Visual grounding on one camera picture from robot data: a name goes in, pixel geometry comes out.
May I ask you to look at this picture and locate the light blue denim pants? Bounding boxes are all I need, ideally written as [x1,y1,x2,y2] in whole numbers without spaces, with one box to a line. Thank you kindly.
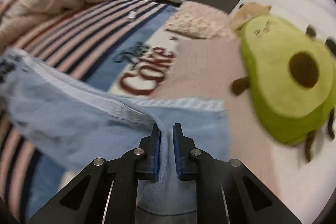
[1,49,230,217]

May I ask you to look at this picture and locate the pink knitted pillow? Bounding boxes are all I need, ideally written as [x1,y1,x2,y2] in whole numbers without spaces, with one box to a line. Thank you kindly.
[150,39,326,214]

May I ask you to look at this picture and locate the green avocado plush toy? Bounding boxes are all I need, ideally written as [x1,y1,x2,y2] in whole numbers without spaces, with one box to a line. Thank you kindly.
[231,15,335,161]

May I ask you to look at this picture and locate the striped Diet Coke blanket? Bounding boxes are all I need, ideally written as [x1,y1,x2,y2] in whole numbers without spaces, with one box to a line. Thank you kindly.
[1,0,177,223]

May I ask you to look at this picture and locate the floral pillow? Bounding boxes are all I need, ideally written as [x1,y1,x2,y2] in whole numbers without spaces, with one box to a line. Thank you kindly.
[164,1,238,40]

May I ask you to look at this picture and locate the small white box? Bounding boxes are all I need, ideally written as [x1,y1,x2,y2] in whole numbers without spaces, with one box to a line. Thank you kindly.
[127,11,138,22]

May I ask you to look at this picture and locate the tan bear plush toy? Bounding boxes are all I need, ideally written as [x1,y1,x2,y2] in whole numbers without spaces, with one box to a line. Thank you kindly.
[231,2,272,31]

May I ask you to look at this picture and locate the white bed headboard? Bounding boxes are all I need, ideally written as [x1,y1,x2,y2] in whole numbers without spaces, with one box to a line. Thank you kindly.
[230,0,335,42]

